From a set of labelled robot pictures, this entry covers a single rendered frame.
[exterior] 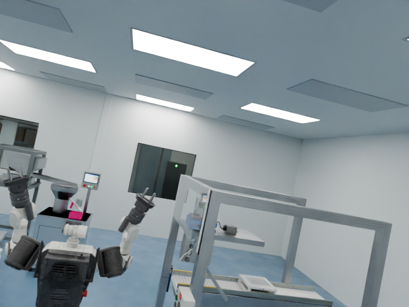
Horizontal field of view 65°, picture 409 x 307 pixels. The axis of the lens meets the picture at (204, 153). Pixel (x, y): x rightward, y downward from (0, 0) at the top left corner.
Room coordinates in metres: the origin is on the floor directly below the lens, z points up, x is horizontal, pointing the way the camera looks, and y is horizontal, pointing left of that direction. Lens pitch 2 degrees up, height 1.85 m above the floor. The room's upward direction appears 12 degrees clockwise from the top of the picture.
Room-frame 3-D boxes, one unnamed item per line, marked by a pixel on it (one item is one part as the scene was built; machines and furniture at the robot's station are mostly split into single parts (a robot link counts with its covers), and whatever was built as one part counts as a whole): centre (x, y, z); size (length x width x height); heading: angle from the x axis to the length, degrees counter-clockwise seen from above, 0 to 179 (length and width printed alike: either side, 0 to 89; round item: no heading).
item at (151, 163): (7.34, 0.85, 1.43); 1.38 x 0.01 x 1.16; 101
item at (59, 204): (4.59, 1.78, 0.95); 0.49 x 0.36 x 0.38; 101
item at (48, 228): (4.55, 1.73, 0.38); 0.63 x 0.57 x 0.76; 101
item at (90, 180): (4.73, 1.55, 1.07); 0.23 x 0.10 x 0.62; 101
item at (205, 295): (2.67, -0.62, 0.85); 1.30 x 0.29 x 0.10; 103
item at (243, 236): (2.60, -0.25, 1.33); 0.62 x 0.38 x 0.04; 103
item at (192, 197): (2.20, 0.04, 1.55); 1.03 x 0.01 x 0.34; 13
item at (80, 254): (1.67, 0.57, 1.15); 0.34 x 0.30 x 0.36; 107
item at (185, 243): (2.42, -0.09, 1.22); 0.22 x 0.11 x 0.20; 103
